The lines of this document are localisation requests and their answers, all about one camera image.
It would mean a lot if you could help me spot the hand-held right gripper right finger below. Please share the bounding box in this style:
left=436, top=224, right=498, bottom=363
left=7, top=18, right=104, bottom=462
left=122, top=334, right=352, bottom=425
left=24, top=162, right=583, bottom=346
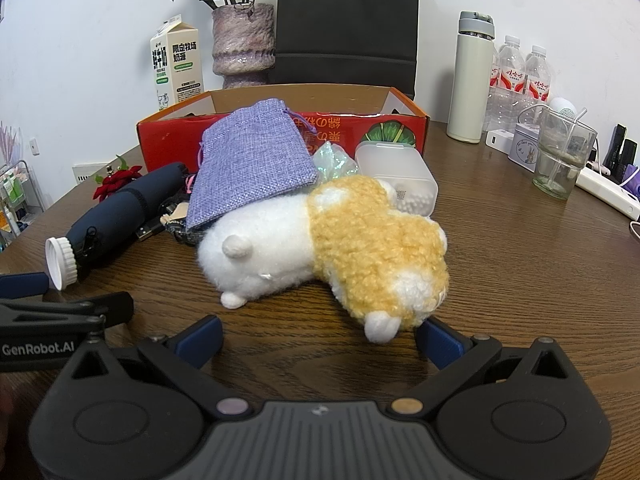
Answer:
left=385, top=316, right=583, bottom=418

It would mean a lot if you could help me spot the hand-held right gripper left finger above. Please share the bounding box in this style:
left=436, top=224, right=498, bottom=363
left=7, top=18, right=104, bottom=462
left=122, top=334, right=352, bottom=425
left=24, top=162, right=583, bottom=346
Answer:
left=60, top=314, right=251, bottom=418

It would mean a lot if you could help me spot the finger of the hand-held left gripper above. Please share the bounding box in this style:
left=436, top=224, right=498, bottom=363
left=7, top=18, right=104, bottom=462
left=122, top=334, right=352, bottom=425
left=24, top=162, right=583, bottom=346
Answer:
left=0, top=272, right=50, bottom=299
left=0, top=291, right=134, bottom=333

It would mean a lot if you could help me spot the navy sleeved bottle white cap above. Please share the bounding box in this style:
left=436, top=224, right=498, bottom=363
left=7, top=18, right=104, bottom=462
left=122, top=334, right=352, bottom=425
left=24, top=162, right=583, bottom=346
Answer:
left=45, top=161, right=190, bottom=292

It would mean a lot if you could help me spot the white and yellow plush toy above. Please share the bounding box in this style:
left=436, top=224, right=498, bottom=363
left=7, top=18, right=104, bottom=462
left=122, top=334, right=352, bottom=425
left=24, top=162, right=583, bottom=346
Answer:
left=196, top=176, right=449, bottom=345

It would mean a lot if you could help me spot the red artificial flower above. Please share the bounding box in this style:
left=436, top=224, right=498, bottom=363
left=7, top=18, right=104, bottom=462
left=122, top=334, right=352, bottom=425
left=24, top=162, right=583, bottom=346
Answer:
left=94, top=156, right=143, bottom=203

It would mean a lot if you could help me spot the red cardboard box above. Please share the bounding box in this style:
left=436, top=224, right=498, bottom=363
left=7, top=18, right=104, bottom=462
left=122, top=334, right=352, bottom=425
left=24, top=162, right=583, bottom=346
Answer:
left=136, top=85, right=431, bottom=175

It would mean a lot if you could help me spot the translucent cotton swab box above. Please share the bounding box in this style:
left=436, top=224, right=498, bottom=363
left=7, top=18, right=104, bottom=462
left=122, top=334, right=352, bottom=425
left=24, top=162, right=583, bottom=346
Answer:
left=354, top=140, right=439, bottom=217

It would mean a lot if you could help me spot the purple burlap drawstring pouch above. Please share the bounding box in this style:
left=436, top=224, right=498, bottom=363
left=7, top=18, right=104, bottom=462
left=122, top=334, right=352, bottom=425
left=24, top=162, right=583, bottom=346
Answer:
left=186, top=99, right=319, bottom=233

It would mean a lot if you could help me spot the iridescent plastic bag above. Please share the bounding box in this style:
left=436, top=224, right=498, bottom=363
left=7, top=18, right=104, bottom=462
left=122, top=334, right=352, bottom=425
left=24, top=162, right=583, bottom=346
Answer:
left=311, top=141, right=361, bottom=183

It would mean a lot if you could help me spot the metal storage rack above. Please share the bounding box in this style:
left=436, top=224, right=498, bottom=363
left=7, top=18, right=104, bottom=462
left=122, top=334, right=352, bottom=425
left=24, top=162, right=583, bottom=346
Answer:
left=0, top=120, right=43, bottom=246

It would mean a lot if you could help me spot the clear glass cup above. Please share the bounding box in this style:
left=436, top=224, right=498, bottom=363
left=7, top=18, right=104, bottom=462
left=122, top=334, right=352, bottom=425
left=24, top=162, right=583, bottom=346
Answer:
left=531, top=106, right=598, bottom=201

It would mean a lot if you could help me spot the pale tin with rabbit print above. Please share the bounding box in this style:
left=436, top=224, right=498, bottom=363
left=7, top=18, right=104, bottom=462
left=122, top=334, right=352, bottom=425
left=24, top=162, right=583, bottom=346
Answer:
left=508, top=121, right=543, bottom=173

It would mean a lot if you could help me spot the white charger block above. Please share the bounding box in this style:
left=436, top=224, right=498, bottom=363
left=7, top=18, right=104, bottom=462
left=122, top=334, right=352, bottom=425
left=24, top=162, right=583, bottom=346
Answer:
left=484, top=129, right=516, bottom=151

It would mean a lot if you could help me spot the white power strip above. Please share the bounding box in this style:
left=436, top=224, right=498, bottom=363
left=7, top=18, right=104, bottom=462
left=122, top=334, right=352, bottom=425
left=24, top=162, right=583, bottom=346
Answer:
left=575, top=165, right=640, bottom=221

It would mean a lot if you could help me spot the white milk carton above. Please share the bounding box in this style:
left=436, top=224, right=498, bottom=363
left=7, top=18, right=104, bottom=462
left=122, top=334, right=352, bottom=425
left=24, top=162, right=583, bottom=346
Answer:
left=150, top=16, right=206, bottom=113

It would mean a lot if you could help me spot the white thermos bottle grey lid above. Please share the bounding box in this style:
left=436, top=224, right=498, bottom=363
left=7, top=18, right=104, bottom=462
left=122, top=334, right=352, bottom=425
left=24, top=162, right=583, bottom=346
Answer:
left=446, top=10, right=496, bottom=145

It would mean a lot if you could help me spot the black tube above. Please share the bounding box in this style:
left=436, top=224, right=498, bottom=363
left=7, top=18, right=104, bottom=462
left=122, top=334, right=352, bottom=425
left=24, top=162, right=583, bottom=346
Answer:
left=617, top=139, right=639, bottom=181
left=602, top=124, right=627, bottom=171

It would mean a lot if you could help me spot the white round gadget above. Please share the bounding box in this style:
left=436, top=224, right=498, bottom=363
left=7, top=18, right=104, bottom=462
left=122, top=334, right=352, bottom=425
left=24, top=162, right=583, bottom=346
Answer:
left=547, top=96, right=578, bottom=118

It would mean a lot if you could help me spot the clear water bottle red label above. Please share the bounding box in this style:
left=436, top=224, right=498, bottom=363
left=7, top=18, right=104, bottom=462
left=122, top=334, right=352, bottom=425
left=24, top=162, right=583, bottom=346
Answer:
left=484, top=35, right=528, bottom=133
left=522, top=45, right=553, bottom=111

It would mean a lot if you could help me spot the purple textured vase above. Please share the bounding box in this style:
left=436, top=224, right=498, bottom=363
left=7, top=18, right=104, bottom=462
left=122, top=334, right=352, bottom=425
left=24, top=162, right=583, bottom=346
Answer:
left=211, top=3, right=277, bottom=91

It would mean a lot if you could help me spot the black chair back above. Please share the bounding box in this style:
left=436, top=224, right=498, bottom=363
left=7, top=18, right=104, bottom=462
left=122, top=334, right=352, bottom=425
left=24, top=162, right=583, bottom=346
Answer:
left=267, top=0, right=420, bottom=101

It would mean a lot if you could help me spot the white wall vent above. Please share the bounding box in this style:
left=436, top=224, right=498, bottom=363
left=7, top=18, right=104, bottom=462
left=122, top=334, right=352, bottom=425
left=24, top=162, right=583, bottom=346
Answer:
left=72, top=162, right=118, bottom=183

